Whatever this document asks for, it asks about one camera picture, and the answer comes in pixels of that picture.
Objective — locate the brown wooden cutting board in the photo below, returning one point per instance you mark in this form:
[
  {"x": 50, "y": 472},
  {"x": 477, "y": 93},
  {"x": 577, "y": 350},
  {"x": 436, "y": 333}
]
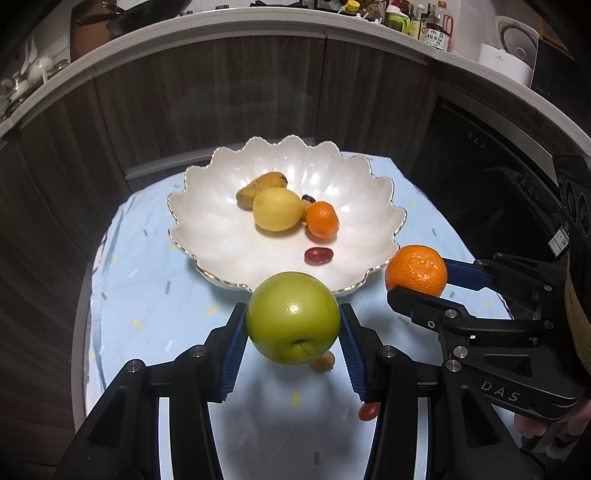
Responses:
[{"x": 87, "y": 41}]

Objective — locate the dark purple grape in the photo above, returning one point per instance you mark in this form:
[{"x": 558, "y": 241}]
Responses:
[{"x": 308, "y": 199}]

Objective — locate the brown potato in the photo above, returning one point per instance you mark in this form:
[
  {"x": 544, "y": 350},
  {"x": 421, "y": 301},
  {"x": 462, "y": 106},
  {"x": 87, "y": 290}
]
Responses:
[{"x": 264, "y": 183}]

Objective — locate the white box appliance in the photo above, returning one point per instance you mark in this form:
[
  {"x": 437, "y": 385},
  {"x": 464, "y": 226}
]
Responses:
[{"x": 503, "y": 64}]

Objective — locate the yellow capped bottle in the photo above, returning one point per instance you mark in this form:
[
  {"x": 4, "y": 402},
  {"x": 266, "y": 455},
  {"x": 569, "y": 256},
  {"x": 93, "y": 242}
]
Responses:
[{"x": 352, "y": 5}]

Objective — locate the person's right hand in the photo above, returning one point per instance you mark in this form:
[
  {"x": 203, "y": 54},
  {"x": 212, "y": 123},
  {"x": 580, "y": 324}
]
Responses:
[{"x": 531, "y": 425}]

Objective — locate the white scalloped bowl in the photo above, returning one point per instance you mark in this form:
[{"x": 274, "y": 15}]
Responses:
[{"x": 221, "y": 244}]

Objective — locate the green apple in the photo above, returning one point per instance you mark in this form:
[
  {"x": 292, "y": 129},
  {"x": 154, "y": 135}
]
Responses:
[{"x": 291, "y": 318}]

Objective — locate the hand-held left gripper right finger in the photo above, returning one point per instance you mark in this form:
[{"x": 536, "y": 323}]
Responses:
[{"x": 354, "y": 357}]

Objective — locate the black gas stove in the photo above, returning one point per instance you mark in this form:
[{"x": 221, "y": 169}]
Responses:
[{"x": 291, "y": 3}]

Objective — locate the person's right forearm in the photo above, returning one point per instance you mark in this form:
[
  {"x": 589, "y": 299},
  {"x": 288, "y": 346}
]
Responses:
[{"x": 577, "y": 314}]

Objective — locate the dark wood kitchen cabinet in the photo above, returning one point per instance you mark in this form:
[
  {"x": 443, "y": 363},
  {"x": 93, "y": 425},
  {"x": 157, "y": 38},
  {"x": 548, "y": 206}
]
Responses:
[{"x": 231, "y": 92}]

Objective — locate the light blue patterned tablecloth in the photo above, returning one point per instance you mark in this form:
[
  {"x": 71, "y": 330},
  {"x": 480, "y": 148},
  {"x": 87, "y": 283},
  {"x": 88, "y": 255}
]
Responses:
[{"x": 152, "y": 300}]

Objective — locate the white kitchen countertop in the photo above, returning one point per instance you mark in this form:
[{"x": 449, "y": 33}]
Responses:
[{"x": 277, "y": 21}]

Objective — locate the white teapot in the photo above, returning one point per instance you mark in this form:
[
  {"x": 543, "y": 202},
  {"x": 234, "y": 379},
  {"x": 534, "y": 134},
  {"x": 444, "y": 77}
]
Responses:
[{"x": 36, "y": 70}]

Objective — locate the yellow lemon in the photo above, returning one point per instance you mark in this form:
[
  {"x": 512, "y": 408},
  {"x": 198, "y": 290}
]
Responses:
[{"x": 277, "y": 210}]

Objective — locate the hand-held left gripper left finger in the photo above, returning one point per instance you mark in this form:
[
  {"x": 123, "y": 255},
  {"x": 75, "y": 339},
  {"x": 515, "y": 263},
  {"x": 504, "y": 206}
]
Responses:
[{"x": 233, "y": 355}]

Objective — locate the black wok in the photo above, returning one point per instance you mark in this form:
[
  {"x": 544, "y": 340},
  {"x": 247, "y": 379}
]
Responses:
[{"x": 152, "y": 7}]

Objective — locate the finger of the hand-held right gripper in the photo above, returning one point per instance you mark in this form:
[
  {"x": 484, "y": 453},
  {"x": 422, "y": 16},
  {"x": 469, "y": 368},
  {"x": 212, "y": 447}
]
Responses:
[
  {"x": 425, "y": 307},
  {"x": 466, "y": 273}
]

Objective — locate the white rice cooker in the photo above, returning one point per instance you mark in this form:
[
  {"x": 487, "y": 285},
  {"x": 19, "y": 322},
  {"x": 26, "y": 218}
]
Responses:
[{"x": 519, "y": 37}]

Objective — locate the red date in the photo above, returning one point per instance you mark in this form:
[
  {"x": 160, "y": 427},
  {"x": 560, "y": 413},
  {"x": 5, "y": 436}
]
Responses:
[
  {"x": 367, "y": 411},
  {"x": 318, "y": 255}
]

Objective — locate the green lidded container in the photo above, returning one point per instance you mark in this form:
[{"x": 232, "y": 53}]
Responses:
[{"x": 397, "y": 21}]

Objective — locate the large soy sauce bottle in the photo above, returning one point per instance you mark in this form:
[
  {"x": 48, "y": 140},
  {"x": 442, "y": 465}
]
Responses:
[{"x": 436, "y": 37}]

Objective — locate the small brown longan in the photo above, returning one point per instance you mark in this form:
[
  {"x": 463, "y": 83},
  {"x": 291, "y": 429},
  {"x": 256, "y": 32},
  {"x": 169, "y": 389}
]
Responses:
[{"x": 323, "y": 363}]

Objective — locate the black countertop appliance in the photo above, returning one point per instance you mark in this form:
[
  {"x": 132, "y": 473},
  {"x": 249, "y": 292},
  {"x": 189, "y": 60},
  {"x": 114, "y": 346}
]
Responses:
[{"x": 558, "y": 64}]

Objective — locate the orange tangerine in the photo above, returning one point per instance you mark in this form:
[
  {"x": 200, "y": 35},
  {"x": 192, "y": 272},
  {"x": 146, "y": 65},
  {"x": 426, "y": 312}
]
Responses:
[
  {"x": 322, "y": 220},
  {"x": 415, "y": 270}
]

